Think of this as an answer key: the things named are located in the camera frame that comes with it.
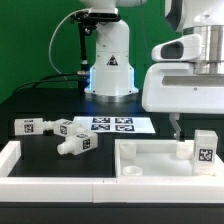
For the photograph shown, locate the black cables on table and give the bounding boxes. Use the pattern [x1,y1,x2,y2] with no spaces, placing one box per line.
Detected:
[13,70,88,94]

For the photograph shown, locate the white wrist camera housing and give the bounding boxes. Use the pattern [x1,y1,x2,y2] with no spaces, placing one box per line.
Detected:
[151,34,202,62]

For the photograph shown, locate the white U-shaped obstacle fence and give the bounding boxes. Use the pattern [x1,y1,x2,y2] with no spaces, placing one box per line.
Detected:
[0,141,224,203]

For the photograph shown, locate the white square tabletop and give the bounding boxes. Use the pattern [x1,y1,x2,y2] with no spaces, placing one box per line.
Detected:
[114,138,224,183]

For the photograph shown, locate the paper sheet with tags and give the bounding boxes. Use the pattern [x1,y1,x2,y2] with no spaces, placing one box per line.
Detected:
[73,116,155,134]

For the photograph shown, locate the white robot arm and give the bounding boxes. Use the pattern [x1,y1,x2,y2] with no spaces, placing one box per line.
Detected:
[81,0,224,122]

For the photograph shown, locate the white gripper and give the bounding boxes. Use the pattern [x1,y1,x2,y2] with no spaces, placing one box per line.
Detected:
[142,63,224,141]

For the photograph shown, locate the black camera on mount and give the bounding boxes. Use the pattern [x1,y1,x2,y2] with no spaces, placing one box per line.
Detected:
[70,8,121,22]

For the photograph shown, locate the grey camera cable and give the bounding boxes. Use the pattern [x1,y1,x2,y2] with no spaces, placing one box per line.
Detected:
[48,9,88,88]

